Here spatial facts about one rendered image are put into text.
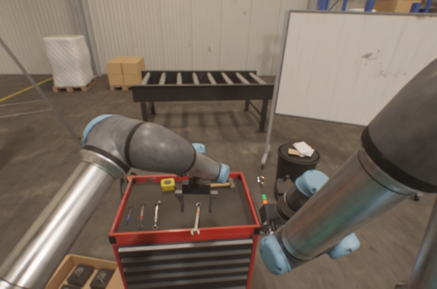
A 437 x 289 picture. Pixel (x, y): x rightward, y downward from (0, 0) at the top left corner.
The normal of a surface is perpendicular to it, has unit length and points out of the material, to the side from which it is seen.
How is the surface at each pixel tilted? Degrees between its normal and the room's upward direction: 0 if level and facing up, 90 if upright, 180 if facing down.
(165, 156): 78
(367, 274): 0
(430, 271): 93
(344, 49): 90
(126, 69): 90
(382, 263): 0
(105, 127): 28
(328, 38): 90
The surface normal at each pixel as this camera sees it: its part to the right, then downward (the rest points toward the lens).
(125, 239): 0.11, 0.47
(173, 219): 0.03, -0.88
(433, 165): -0.47, 0.48
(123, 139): -0.29, -0.18
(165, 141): 0.56, -0.33
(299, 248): -0.66, 0.47
